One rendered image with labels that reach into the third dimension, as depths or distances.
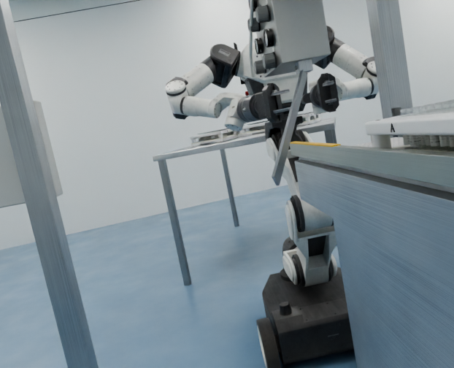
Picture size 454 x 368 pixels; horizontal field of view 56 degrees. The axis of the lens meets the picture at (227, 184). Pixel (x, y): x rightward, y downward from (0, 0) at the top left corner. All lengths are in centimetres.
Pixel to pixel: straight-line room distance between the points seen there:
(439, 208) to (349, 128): 598
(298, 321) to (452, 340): 105
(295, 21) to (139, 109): 486
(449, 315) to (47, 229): 92
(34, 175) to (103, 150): 455
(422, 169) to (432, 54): 681
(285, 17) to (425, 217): 54
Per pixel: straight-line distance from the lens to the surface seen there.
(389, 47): 123
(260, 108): 141
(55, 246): 119
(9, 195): 127
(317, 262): 182
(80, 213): 579
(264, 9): 96
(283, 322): 167
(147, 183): 571
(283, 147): 78
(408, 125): 57
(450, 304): 64
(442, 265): 53
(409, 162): 54
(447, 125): 50
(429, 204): 52
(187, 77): 171
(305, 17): 94
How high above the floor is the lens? 94
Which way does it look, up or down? 7 degrees down
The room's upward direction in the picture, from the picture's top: 11 degrees counter-clockwise
